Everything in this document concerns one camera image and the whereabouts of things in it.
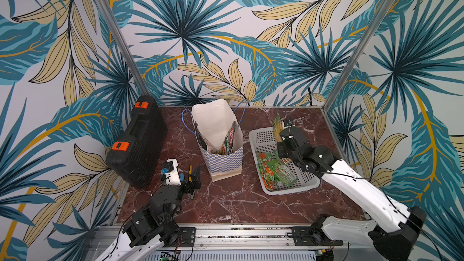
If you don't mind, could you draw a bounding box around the green yellow snack packet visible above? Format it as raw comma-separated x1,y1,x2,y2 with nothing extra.
273,114,284,143

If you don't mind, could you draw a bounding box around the white plastic basket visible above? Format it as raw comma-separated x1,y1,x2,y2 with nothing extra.
248,127,320,196

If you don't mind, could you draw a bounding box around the blue checkered paper bag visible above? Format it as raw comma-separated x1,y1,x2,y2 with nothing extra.
181,99,244,182

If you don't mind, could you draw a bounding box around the dark packet with label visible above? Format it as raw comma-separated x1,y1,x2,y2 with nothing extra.
221,122,237,155

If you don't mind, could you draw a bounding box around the dark green red packet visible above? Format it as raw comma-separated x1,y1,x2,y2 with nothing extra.
194,122,208,151

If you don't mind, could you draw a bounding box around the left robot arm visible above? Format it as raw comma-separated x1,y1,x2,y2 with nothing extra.
96,159,201,261

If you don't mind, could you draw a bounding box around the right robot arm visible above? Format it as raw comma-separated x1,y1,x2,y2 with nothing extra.
279,126,427,261

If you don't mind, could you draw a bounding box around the green orange packet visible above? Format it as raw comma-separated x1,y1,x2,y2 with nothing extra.
265,153,297,187

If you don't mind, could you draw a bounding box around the green red flat packet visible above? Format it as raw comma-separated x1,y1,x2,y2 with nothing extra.
257,153,276,191

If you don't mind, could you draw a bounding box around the black tool case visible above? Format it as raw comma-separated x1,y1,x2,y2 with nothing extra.
106,95,167,189

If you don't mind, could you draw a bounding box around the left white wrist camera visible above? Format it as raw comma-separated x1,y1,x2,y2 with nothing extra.
161,159,181,186

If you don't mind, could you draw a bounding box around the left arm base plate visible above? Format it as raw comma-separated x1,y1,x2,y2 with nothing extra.
170,227,196,248

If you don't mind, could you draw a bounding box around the aluminium rail frame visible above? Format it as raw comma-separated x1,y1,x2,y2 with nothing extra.
85,224,396,261

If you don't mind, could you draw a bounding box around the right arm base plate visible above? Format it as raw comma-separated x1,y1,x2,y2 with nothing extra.
286,227,344,248

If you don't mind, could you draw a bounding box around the right metal corner post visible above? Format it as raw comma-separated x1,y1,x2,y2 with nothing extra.
322,0,395,114

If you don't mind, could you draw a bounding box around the metal corner post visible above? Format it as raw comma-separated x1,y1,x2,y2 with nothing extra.
94,0,151,95
322,0,395,114

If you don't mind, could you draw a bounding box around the left metal corner post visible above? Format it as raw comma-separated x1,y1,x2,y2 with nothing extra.
94,0,151,95

